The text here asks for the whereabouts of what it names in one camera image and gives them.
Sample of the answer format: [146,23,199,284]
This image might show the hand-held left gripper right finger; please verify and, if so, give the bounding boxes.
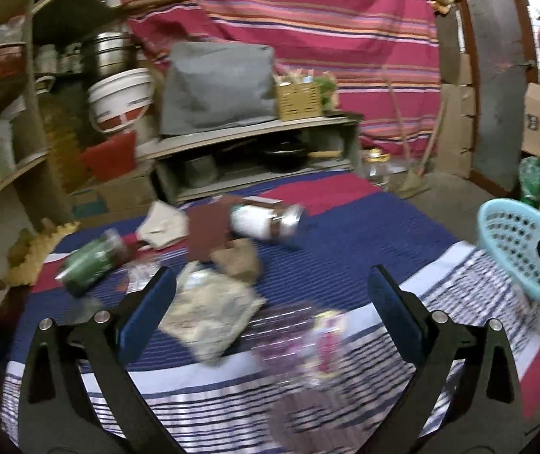
[368,265,524,454]

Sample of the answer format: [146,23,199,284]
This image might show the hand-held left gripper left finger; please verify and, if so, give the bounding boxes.
[19,267,177,454]

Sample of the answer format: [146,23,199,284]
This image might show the light blue plastic basket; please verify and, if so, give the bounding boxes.
[477,199,540,304]

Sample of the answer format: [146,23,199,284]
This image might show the clear plastic snack packet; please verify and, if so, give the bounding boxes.
[253,305,352,389]

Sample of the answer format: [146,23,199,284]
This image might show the maroon scouring pad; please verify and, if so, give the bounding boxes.
[187,196,252,262]

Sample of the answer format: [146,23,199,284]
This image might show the clear plastic bag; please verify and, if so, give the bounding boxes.
[122,260,158,295]

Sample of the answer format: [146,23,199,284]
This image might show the silver patterned packet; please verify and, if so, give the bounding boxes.
[159,265,267,366]

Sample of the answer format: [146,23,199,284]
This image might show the green plastic bag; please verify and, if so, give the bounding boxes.
[518,156,540,210]

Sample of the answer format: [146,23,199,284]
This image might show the green plastic bottle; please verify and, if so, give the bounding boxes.
[59,229,131,296]

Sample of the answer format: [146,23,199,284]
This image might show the white cloth piece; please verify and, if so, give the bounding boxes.
[136,201,189,250]

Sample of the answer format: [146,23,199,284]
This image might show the printed plaid blanket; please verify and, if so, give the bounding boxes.
[0,170,540,454]

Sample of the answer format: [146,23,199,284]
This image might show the crumpled brown paper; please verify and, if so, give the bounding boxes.
[211,239,262,285]

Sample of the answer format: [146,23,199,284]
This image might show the plain brown cardboard box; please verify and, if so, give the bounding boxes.
[69,173,158,219]

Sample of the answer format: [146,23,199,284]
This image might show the yellow egg carton tray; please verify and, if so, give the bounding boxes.
[5,220,80,285]

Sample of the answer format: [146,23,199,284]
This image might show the straw broom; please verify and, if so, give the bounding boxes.
[382,68,431,196]

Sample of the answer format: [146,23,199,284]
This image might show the oil bottle yellow cap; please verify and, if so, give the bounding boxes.
[362,149,392,191]

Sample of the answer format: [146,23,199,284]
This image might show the glass jar white label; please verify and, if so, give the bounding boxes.
[229,203,305,243]

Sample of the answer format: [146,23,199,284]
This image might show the flattened cardboard sheets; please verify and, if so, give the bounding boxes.
[438,52,478,179]

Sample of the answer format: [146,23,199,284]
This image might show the red plastic basin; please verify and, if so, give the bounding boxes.
[80,132,138,183]

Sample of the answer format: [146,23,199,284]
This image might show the grey metal door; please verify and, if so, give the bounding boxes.
[450,0,540,194]

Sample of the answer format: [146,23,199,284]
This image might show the large yellow oil jug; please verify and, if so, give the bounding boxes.
[38,76,87,191]

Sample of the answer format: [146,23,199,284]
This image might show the low wooden rack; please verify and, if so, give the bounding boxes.
[149,116,363,204]

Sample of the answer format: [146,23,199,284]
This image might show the white plastic bucket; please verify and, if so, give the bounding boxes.
[87,68,155,133]

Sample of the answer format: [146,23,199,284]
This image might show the wooden shelf unit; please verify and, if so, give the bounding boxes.
[0,0,130,221]

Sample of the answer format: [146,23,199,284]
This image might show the green leafy vegetables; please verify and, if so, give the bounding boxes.
[317,76,340,110]

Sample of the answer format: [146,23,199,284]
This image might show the wooden utensil holder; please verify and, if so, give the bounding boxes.
[275,80,323,121]

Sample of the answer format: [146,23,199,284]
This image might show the grey cushion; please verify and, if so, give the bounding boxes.
[159,42,278,138]

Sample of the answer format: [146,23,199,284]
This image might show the large steel stockpot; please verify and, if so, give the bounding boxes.
[83,32,138,79]

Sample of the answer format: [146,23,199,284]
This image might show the wooden pole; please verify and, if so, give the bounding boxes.
[125,0,189,18]

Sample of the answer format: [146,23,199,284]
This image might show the striped red cloth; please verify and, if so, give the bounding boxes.
[116,0,441,162]

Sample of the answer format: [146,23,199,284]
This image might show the black wok wooden handle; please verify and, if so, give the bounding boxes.
[256,144,343,174]

